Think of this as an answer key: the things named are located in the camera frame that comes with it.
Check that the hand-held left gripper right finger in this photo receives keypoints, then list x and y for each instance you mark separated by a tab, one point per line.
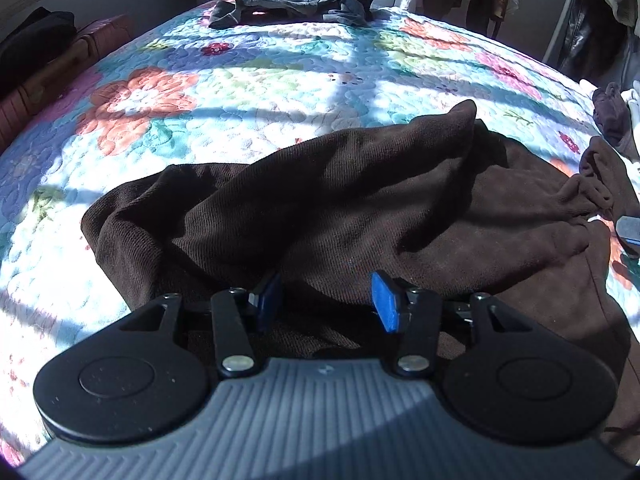
386	305

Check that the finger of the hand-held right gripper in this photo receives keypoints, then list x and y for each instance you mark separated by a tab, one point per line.
630	235

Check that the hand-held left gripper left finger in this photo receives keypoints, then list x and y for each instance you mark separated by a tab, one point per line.
267	302

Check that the brown knit garment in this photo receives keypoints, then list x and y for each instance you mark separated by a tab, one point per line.
400	200

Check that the white cloth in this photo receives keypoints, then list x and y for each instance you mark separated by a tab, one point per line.
632	120

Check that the dark purple cloth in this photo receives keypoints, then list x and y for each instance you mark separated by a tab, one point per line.
612	112

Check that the black hanging jacket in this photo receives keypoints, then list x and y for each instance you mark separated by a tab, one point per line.
592	35

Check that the floral quilt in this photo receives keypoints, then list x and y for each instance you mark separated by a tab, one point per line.
250	85

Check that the white rack pole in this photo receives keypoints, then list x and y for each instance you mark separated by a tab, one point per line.
562	10

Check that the black folded cloth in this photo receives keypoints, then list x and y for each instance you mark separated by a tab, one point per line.
30	45

